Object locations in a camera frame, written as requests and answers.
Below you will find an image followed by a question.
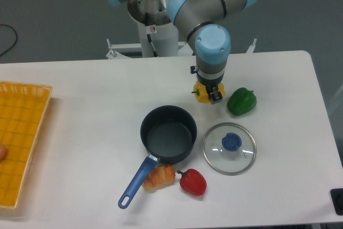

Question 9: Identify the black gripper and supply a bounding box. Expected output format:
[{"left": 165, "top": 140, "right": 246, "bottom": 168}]
[{"left": 190, "top": 65, "right": 225, "bottom": 105}]

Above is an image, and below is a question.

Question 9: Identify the yellow bell pepper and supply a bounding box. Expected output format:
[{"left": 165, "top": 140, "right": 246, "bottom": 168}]
[{"left": 191, "top": 80, "right": 226, "bottom": 104}]

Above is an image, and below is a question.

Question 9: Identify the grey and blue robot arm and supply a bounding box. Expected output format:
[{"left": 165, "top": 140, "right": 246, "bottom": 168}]
[{"left": 108, "top": 0, "right": 257, "bottom": 104}]

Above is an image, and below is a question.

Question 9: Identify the green bell pepper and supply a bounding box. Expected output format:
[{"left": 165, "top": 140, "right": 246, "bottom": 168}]
[{"left": 227, "top": 87, "right": 257, "bottom": 116}]

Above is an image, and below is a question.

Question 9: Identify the red bell pepper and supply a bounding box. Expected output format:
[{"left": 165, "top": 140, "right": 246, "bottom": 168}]
[{"left": 177, "top": 168, "right": 207, "bottom": 196}]

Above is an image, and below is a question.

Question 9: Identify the glass lid with blue knob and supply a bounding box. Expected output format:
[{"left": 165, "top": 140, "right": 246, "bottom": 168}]
[{"left": 202, "top": 122, "right": 257, "bottom": 175}]

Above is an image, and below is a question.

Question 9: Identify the toy croissant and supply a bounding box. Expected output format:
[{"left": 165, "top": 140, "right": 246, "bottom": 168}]
[{"left": 142, "top": 165, "right": 175, "bottom": 191}]

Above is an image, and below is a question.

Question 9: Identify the black device at table edge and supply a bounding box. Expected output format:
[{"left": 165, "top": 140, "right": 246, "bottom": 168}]
[{"left": 330, "top": 188, "right": 343, "bottom": 216}]

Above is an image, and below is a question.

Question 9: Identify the yellow woven basket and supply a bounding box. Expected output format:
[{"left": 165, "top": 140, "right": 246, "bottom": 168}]
[{"left": 1, "top": 81, "right": 53, "bottom": 209}]

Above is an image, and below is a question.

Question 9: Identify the pink object at left edge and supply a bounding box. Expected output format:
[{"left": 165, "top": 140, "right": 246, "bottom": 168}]
[{"left": 0, "top": 144, "right": 8, "bottom": 160}]

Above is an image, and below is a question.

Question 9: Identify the black saucepan with blue handle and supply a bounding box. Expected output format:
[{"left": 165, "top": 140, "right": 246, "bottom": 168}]
[{"left": 118, "top": 105, "right": 197, "bottom": 209}]

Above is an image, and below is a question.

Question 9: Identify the black cable on floor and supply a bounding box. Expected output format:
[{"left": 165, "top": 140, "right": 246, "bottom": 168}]
[{"left": 0, "top": 24, "right": 18, "bottom": 57}]

